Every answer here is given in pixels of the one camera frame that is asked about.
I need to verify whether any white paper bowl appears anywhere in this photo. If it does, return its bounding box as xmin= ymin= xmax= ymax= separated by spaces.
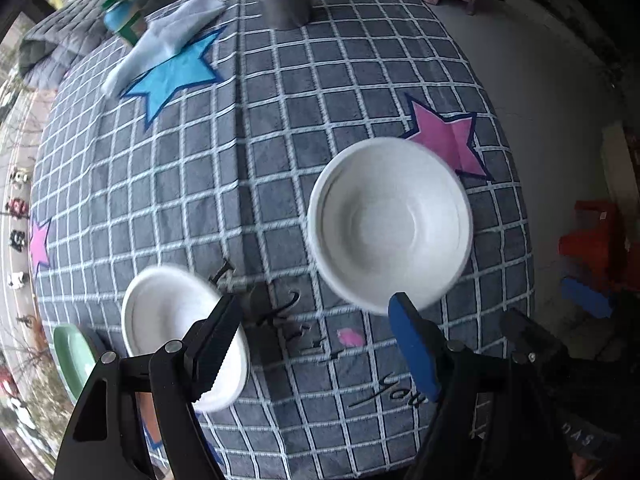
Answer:
xmin=122 ymin=264 xmax=250 ymax=413
xmin=307 ymin=138 xmax=473 ymax=315

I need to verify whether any red plastic stool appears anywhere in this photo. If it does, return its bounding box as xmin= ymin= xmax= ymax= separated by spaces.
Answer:
xmin=558 ymin=200 xmax=625 ymax=292

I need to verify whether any green square plate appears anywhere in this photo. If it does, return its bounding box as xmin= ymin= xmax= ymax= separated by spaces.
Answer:
xmin=53 ymin=324 xmax=105 ymax=404

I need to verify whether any grey checked tablecloth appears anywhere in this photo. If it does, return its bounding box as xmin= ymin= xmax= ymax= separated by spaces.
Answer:
xmin=32 ymin=0 xmax=534 ymax=479

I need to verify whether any grey quilted cushion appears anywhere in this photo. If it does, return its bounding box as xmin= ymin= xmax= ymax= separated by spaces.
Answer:
xmin=17 ymin=0 xmax=175 ymax=90

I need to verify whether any white folded cloth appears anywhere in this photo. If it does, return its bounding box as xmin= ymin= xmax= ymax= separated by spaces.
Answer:
xmin=101 ymin=0 xmax=226 ymax=99

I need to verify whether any green blue bottle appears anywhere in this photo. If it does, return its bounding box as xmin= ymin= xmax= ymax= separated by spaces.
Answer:
xmin=102 ymin=0 xmax=146 ymax=48

